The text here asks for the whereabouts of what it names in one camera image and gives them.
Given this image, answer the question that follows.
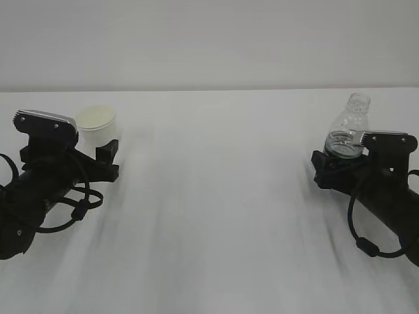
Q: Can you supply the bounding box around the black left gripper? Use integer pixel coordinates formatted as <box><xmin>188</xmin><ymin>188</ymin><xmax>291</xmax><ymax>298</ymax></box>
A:
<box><xmin>19</xmin><ymin>137</ymin><xmax>119</xmax><ymax>193</ymax></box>

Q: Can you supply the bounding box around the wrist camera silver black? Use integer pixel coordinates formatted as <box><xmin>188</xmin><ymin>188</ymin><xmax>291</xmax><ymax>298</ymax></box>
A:
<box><xmin>360</xmin><ymin>130</ymin><xmax>418</xmax><ymax>174</ymax></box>
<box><xmin>12</xmin><ymin>109</ymin><xmax>79</xmax><ymax>146</ymax></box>

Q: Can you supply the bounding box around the white paper cup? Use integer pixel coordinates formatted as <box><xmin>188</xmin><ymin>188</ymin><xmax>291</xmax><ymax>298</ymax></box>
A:
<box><xmin>75</xmin><ymin>105</ymin><xmax>120</xmax><ymax>158</ymax></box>

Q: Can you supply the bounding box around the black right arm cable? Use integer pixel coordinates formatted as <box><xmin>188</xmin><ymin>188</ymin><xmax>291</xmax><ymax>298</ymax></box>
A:
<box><xmin>348</xmin><ymin>169</ymin><xmax>419</xmax><ymax>259</ymax></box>

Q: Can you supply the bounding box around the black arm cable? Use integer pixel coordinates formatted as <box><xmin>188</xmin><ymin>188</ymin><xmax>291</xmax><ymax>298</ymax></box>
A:
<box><xmin>0</xmin><ymin>152</ymin><xmax>104</xmax><ymax>235</ymax></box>
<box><xmin>348</xmin><ymin>169</ymin><xmax>419</xmax><ymax>259</ymax></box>

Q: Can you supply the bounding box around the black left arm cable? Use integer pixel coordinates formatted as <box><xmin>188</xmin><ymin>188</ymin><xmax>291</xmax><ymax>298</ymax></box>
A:
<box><xmin>0</xmin><ymin>152</ymin><xmax>104</xmax><ymax>235</ymax></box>

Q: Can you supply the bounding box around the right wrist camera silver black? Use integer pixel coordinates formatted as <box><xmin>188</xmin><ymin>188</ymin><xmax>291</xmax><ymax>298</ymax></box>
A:
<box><xmin>360</xmin><ymin>130</ymin><xmax>418</xmax><ymax>174</ymax></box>

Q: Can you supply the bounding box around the clear plastic water bottle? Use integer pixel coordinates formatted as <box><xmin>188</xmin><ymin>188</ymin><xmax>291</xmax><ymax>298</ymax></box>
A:
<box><xmin>323</xmin><ymin>93</ymin><xmax>371</xmax><ymax>164</ymax></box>

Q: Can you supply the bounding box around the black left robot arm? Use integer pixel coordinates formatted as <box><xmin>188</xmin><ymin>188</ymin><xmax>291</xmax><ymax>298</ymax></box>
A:
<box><xmin>1</xmin><ymin>137</ymin><xmax>119</xmax><ymax>260</ymax></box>

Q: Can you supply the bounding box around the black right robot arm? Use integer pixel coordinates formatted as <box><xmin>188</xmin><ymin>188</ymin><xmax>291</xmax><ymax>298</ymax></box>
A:
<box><xmin>311</xmin><ymin>150</ymin><xmax>418</xmax><ymax>266</ymax></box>

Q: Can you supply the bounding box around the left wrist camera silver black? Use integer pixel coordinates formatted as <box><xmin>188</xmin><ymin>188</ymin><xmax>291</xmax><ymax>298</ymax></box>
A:
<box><xmin>12</xmin><ymin>109</ymin><xmax>79</xmax><ymax>146</ymax></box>

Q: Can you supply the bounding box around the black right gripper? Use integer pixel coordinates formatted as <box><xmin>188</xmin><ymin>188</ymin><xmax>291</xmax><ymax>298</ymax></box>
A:
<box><xmin>311</xmin><ymin>150</ymin><xmax>412</xmax><ymax>200</ymax></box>

